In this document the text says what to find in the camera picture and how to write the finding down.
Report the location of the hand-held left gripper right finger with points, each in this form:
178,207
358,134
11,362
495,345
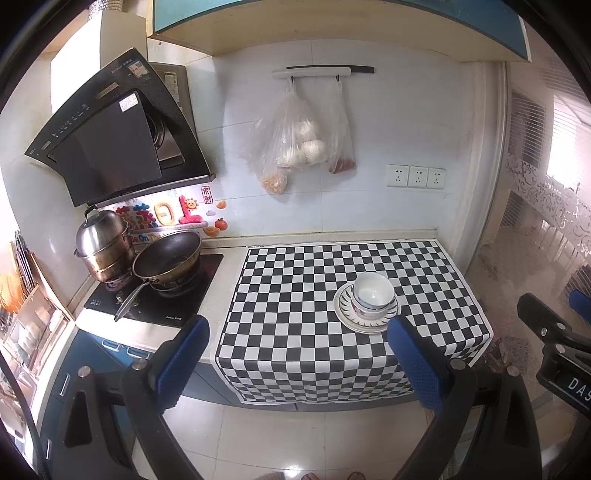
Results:
415,364

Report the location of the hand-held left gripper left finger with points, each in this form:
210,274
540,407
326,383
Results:
180,364

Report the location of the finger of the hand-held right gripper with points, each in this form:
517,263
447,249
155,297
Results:
581,304
540,314

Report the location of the white plate blue leaf pattern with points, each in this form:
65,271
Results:
364,329

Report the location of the blue patterned bowl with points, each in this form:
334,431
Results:
371,314

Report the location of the black glass gas stove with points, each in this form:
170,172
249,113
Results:
184,304

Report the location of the blue base cabinet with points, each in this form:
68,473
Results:
92,355

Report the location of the patterned glass sliding door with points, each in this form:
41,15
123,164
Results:
531,207

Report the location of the dark frying pan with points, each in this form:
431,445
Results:
168,258

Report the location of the black white checkered cloth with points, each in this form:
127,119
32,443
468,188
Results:
286,332

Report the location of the person's right foot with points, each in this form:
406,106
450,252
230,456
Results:
355,476

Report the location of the person's foot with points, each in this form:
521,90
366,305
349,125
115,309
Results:
312,476
355,476

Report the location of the stainless steel steamer pot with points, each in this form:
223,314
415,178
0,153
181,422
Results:
104,244

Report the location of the person's left foot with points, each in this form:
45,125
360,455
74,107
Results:
312,476

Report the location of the dish rack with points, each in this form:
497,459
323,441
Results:
27,314

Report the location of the black range hood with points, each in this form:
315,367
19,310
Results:
115,138

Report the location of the white steamed bun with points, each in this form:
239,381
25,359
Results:
307,129
313,150

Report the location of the narrow clear plastic bag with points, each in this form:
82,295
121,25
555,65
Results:
341,138

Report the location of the large clear plastic bag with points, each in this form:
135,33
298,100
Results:
277,134

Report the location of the colourful wall stickers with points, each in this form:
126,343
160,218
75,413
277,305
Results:
184,212

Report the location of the white wall socket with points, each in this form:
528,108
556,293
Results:
397,176
437,178
418,177

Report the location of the wall hook rail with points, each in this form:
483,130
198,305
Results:
323,72

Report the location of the blue wall cabinet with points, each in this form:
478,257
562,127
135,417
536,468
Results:
341,23

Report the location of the aluminium vent duct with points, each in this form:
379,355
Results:
105,7

